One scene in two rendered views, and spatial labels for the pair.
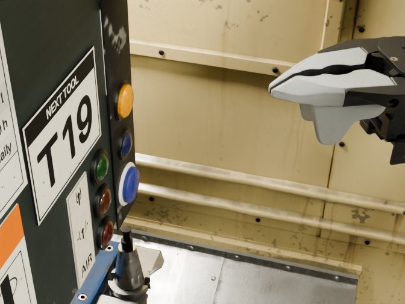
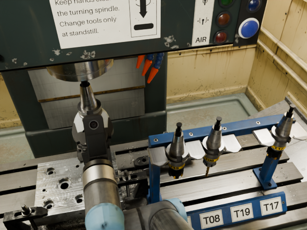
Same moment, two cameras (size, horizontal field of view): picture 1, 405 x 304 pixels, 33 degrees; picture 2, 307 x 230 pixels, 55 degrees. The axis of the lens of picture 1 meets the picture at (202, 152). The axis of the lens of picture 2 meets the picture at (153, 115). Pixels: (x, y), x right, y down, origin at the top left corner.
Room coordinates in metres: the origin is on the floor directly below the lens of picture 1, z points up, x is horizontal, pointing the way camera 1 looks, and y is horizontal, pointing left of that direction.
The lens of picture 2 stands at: (0.08, -0.28, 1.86)
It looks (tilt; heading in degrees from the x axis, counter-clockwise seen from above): 42 degrees down; 63
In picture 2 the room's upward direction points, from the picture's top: 1 degrees counter-clockwise
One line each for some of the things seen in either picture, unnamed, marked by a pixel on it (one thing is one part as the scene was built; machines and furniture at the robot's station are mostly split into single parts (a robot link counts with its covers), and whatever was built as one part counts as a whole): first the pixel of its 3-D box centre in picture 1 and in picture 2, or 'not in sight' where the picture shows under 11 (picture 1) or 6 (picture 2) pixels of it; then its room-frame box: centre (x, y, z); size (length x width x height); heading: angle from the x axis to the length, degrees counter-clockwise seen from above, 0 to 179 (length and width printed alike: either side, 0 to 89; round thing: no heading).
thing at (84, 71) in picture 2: not in sight; (76, 40); (0.20, 0.34, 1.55); 0.16 x 0.16 x 0.12
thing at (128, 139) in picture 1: (125, 144); (254, 4); (0.43, 0.06, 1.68); 0.02 x 0.01 x 0.02; 165
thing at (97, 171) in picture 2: not in sight; (100, 180); (0.15, 0.13, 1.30); 0.08 x 0.05 x 0.08; 166
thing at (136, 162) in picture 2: not in sight; (166, 159); (0.47, 0.38, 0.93); 0.26 x 0.05 x 0.06; 170
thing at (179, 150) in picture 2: not in sight; (177, 142); (0.39, 0.19, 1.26); 0.04 x 0.04 x 0.07
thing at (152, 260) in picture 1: (141, 259); (297, 132); (0.76, 0.09, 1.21); 0.07 x 0.05 x 0.01; 75
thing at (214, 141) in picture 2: not in sight; (215, 135); (0.50, 0.16, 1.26); 0.04 x 0.04 x 0.07
